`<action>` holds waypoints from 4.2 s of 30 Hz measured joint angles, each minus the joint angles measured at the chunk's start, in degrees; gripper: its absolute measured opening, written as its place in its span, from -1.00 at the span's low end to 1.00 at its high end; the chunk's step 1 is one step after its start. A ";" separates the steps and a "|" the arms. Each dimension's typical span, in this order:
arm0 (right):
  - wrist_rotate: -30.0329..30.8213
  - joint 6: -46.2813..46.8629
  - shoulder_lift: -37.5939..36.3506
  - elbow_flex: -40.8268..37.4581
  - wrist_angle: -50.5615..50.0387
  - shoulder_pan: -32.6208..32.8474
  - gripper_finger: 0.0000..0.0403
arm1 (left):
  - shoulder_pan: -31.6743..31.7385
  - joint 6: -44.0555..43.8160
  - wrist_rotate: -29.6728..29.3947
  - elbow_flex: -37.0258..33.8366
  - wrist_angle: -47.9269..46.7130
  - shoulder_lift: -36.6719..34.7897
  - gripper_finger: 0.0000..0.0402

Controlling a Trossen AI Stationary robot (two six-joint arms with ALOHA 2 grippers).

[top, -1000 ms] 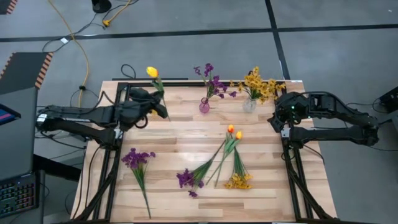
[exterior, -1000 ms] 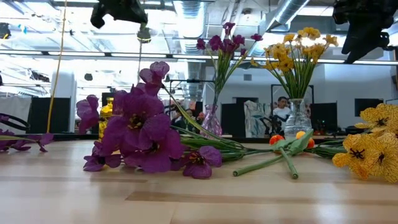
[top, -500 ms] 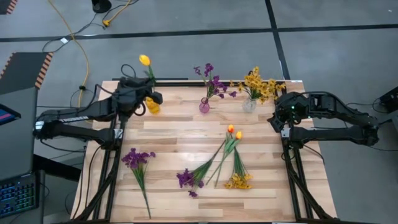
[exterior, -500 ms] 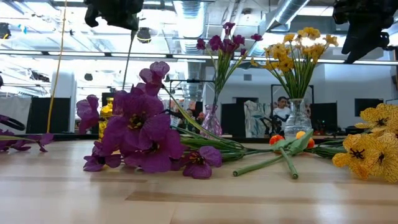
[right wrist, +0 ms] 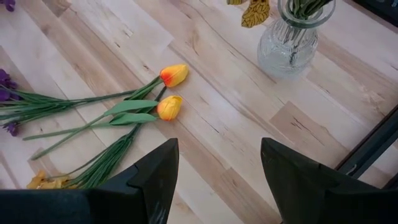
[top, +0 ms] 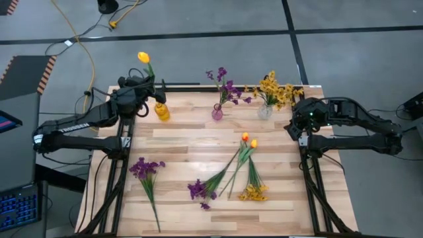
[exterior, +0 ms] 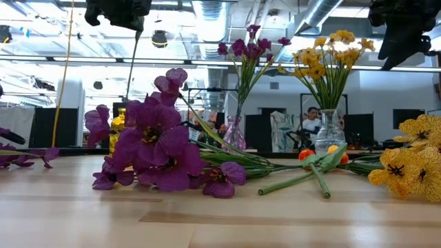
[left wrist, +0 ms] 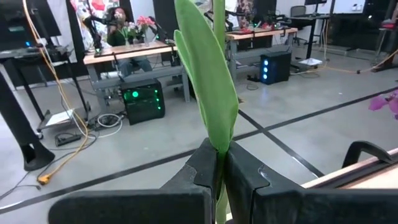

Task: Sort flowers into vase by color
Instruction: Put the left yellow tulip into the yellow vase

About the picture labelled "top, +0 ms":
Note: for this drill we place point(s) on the small black orange-striped mat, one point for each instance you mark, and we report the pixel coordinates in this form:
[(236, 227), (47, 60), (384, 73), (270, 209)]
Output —
[(5, 6)]

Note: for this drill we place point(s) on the yellow artificial flower bunch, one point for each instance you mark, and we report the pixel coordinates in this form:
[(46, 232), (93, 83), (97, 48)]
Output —
[(267, 86), (285, 96), (252, 193)]

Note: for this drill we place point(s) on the black metal table frame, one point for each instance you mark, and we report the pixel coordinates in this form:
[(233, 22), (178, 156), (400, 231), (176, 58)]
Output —
[(215, 89)]

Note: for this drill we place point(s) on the silver mounting plate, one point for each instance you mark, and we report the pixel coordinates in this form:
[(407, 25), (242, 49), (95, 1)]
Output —
[(126, 142), (302, 141)]

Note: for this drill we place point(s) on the laptop with lit screen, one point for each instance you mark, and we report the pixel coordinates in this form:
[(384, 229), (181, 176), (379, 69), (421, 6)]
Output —
[(7, 122)]

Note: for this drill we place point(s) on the clear glass vase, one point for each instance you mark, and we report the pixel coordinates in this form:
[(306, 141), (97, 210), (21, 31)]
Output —
[(265, 112)]

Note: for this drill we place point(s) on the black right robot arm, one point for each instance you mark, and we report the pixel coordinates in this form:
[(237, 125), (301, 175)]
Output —
[(347, 142)]

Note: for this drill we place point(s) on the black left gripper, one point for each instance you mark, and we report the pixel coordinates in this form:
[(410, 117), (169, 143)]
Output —
[(133, 87)]

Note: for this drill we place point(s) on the black box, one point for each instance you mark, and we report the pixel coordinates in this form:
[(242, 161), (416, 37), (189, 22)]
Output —
[(414, 106)]

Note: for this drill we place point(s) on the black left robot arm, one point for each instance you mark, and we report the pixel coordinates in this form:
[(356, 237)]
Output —
[(82, 143)]

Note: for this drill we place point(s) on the large black orange-striped mat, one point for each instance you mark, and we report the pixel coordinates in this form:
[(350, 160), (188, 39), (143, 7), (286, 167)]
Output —
[(23, 74)]

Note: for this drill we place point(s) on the yellow glass vase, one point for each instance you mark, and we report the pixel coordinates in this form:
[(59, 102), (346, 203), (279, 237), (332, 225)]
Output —
[(162, 112)]

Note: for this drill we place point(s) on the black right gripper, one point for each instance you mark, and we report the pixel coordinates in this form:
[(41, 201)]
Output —
[(300, 115)]

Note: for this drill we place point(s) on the black round stand base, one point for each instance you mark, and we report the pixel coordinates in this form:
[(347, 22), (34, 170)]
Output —
[(107, 6)]

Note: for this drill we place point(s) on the backlit black keyboard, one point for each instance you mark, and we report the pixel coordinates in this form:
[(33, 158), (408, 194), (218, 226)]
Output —
[(18, 208)]

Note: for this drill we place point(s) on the pink glass vase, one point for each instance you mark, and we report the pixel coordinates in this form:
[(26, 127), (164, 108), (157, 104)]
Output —
[(217, 114)]

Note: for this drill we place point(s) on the purple artificial flower bunch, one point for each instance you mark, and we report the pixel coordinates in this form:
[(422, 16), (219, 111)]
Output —
[(228, 89), (143, 168), (198, 190)]

